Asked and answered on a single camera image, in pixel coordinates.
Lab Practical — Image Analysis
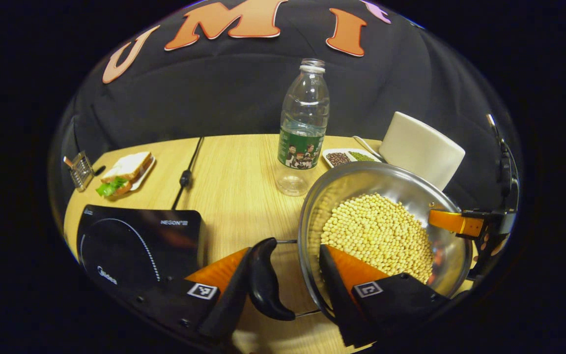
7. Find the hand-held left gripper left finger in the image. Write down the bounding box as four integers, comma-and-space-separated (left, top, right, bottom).
118, 247, 256, 345

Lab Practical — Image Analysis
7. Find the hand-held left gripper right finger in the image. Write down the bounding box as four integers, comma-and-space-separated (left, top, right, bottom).
318, 244, 453, 347

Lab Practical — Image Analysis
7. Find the pile of yellow soybeans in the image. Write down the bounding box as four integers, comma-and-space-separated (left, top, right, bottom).
320, 193, 435, 284

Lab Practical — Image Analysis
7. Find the steel pot with black handles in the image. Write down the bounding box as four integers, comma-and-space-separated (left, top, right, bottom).
249, 161, 474, 321

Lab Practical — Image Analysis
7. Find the black induction cooktop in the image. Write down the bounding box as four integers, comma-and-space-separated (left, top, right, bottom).
76, 205, 207, 295

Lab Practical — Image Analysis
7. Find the white divided dish of beans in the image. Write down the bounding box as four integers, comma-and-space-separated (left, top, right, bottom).
322, 148, 382, 169

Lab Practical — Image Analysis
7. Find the sandwich on white plate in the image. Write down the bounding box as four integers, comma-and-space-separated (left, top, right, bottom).
95, 151, 156, 198

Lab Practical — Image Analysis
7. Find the clear water bottle green label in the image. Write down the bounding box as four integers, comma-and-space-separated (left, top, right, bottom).
275, 59, 330, 197

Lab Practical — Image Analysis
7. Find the black backdrop cloth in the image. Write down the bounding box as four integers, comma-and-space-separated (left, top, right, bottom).
47, 0, 522, 217

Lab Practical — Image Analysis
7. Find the dark hanging strap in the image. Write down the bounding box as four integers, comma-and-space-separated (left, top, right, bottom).
485, 113, 520, 209

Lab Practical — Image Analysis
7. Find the black power cable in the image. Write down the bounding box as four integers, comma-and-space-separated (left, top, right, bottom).
171, 137, 205, 210

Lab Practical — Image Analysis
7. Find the wire mesh holder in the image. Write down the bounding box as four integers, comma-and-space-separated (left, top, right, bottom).
63, 151, 95, 192

